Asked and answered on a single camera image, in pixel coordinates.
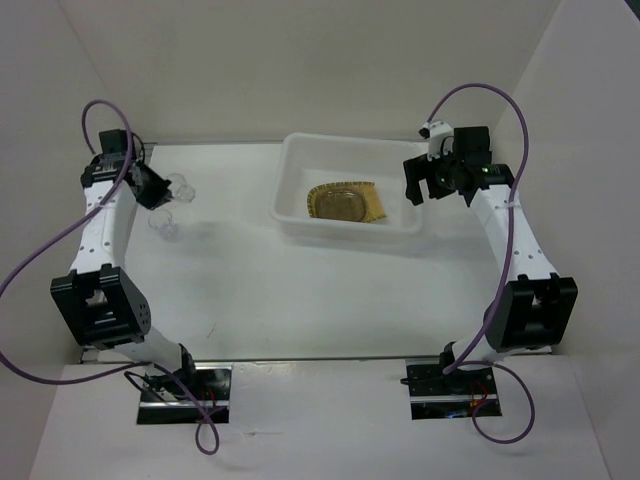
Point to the woven bamboo tray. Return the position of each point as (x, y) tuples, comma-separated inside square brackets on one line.
[(374, 209)]

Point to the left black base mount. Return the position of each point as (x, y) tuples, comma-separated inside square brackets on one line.
[(163, 402)]

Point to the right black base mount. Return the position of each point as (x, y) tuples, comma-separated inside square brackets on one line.
[(433, 395)]

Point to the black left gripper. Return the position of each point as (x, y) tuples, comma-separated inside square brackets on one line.
[(160, 193)]

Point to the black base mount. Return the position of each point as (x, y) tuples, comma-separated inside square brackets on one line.
[(433, 395), (163, 402)]

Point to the white plastic bin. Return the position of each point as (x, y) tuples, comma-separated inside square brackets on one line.
[(311, 160)]

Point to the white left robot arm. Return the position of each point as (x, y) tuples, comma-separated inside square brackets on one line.
[(100, 303)]

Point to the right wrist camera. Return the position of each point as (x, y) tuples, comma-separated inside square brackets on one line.
[(439, 136)]

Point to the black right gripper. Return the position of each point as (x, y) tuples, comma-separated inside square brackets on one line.
[(419, 168)]

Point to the clear glass cup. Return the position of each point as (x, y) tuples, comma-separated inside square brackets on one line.
[(181, 190), (162, 222)]

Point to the clear glass plate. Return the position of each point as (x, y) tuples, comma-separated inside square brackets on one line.
[(337, 203)]

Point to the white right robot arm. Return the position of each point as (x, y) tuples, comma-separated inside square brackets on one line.
[(533, 303)]

